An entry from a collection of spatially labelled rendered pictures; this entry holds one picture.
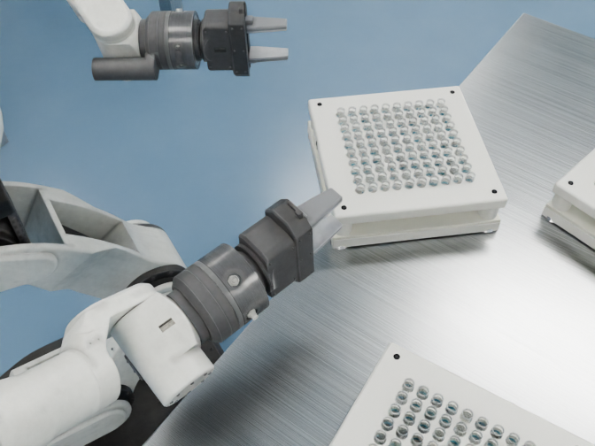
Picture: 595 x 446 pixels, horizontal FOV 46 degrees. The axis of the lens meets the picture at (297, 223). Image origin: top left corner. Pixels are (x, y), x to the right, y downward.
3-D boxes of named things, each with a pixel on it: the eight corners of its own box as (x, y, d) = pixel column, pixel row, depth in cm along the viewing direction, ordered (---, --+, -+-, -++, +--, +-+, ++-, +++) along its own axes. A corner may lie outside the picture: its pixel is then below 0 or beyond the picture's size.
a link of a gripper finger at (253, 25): (286, 33, 105) (245, 33, 105) (287, 20, 107) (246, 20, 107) (286, 23, 103) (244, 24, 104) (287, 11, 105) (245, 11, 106)
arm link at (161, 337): (192, 251, 74) (99, 315, 70) (255, 331, 71) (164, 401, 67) (190, 282, 84) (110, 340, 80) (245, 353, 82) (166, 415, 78)
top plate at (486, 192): (506, 208, 98) (509, 198, 96) (334, 226, 96) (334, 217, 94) (457, 94, 113) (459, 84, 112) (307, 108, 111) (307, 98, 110)
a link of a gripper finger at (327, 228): (328, 211, 86) (289, 239, 83) (345, 226, 84) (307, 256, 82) (328, 219, 87) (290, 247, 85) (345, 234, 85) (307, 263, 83)
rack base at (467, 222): (498, 230, 102) (501, 219, 100) (332, 249, 100) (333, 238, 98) (452, 117, 117) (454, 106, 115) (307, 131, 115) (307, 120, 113)
